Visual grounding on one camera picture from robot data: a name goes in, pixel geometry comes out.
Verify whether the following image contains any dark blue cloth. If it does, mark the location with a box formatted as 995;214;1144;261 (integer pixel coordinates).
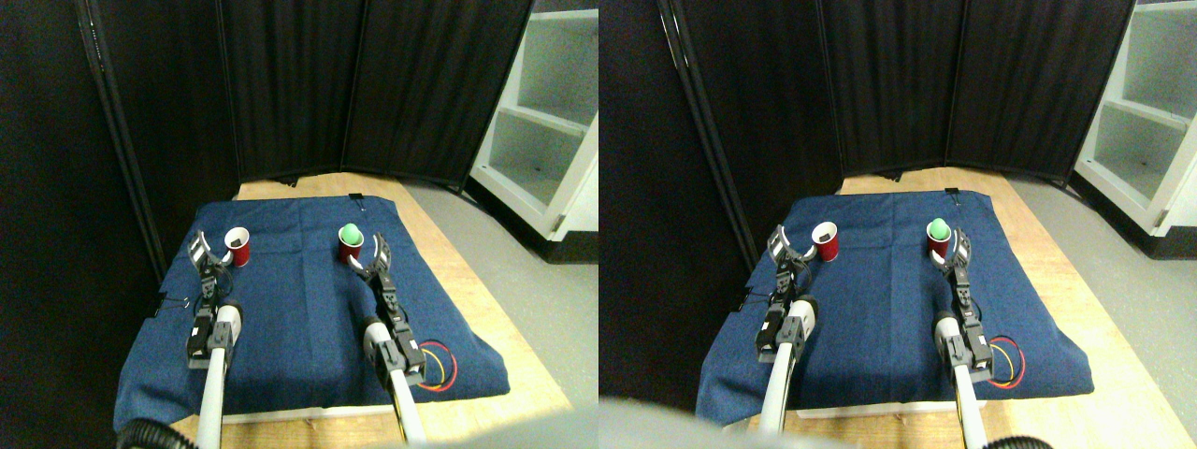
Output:
112;194;512;433
695;190;1095;427

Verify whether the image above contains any black curtain stand pole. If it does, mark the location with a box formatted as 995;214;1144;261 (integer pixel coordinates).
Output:
655;0;760;270
79;0;165;282

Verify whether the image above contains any white shelf unit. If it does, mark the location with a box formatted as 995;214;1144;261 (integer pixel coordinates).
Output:
469;7;599;242
1074;0;1197;237

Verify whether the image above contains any red wire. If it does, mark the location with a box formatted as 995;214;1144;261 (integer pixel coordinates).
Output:
418;341;457;391
989;335;1027;389

